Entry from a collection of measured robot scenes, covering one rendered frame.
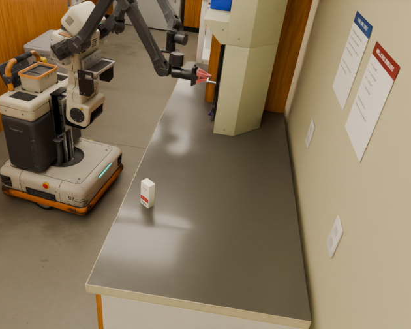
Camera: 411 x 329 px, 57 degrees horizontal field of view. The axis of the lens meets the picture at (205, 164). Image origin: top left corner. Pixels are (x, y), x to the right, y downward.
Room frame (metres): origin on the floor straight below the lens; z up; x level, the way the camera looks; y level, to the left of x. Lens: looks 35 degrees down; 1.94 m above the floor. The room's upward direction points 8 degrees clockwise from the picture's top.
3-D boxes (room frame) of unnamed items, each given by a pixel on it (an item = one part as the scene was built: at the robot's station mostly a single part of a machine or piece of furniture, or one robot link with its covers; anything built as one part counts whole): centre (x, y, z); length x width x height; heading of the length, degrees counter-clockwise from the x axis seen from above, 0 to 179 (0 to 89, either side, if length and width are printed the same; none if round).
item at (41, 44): (3.62, 1.60, 0.49); 0.60 x 0.42 x 0.33; 178
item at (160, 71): (1.88, 0.24, 1.24); 0.12 x 0.09 x 0.11; 78
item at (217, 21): (1.91, 0.04, 1.46); 0.32 x 0.11 x 0.10; 178
